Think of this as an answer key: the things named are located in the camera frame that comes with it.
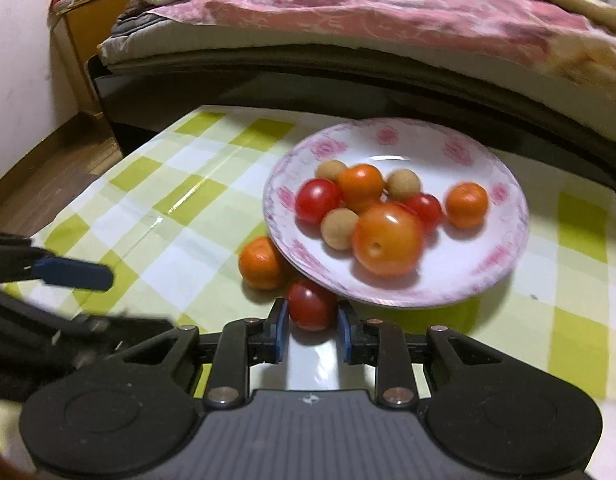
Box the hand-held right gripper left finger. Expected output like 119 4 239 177
120 299 290 407

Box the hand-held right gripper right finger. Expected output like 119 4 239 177
337 300 504 408

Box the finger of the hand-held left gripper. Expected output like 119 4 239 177
0 286 175 362
0 232 115 292

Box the red cherry tomato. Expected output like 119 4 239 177
294 178 342 225
403 193 444 234
287 280 339 332

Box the large orange-red tomato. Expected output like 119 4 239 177
351 203 425 277

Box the white floral plate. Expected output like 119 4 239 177
262 117 530 309

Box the small orange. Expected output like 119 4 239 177
337 164 385 213
445 182 489 230
238 236 290 291

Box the tan longan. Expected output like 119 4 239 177
385 168 422 205
315 160 348 184
320 208 360 251

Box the green checkered tablecloth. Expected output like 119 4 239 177
0 105 616 461

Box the wooden nightstand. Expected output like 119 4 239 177
50 0 134 117

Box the grey mattress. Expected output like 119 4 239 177
98 32 616 128

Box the grey folded cloth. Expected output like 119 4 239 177
113 9 160 42

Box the dark bed frame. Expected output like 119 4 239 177
85 42 616 198

